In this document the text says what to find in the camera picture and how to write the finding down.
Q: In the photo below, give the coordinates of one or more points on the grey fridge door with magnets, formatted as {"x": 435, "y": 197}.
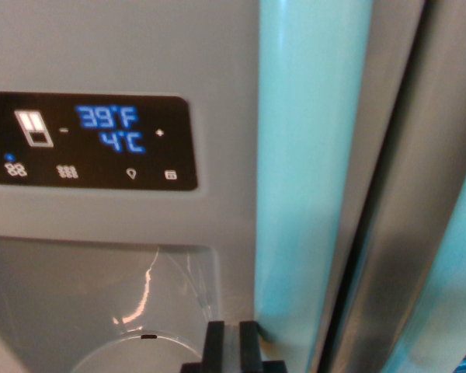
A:
{"x": 423, "y": 194}

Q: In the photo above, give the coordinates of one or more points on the grey fridge door with dispenser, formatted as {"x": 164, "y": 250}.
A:
{"x": 120, "y": 50}

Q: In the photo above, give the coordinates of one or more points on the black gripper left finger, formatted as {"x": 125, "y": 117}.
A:
{"x": 214, "y": 349}

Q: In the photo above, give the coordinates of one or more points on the black temperature display panel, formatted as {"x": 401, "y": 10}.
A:
{"x": 93, "y": 171}

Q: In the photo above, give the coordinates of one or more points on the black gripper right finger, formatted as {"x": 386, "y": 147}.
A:
{"x": 250, "y": 349}

